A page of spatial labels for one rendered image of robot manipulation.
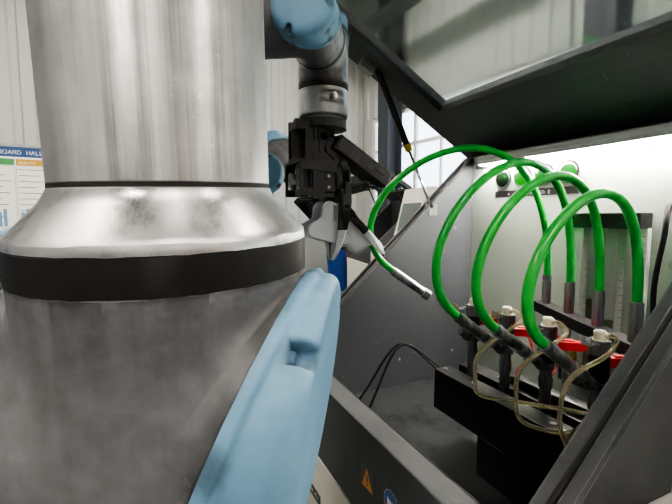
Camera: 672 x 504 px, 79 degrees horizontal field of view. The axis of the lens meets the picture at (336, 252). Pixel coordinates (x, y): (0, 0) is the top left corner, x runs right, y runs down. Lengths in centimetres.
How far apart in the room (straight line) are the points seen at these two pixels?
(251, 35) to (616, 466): 50
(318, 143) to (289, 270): 48
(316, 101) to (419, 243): 60
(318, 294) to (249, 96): 8
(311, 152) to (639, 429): 51
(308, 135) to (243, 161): 46
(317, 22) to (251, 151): 37
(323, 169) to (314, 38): 17
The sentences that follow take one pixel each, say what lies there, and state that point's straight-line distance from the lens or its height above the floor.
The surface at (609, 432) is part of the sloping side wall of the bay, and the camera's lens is 53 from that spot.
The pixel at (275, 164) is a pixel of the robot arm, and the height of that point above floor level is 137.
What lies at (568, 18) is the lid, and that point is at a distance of 86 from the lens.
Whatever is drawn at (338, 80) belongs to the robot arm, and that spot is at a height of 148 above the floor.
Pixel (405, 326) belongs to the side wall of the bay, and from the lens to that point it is 112.
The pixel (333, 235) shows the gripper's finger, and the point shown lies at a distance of 62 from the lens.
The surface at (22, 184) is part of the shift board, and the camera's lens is 700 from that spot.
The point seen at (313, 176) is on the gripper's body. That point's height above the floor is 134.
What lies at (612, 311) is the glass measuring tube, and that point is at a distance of 96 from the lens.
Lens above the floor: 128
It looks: 5 degrees down
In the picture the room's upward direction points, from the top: straight up
